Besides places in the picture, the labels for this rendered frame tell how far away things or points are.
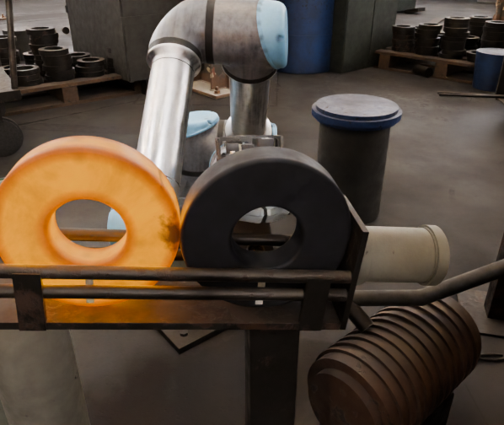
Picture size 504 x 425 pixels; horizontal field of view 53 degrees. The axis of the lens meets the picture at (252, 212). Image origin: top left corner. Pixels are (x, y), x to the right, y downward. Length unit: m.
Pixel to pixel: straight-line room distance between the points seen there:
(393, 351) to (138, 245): 0.32
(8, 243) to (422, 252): 0.36
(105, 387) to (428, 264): 0.97
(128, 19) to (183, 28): 2.63
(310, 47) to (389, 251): 3.81
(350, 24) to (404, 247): 3.87
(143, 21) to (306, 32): 1.33
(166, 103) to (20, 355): 0.43
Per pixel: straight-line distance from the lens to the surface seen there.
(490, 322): 1.58
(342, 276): 0.46
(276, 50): 0.92
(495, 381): 1.41
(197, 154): 1.29
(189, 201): 0.43
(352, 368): 0.58
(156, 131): 0.81
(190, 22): 0.92
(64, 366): 0.85
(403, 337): 0.62
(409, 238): 0.49
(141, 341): 1.41
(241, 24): 0.91
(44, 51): 3.60
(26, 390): 0.85
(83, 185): 0.42
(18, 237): 0.46
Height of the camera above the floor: 0.94
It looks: 28 degrees down
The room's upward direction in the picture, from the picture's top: straight up
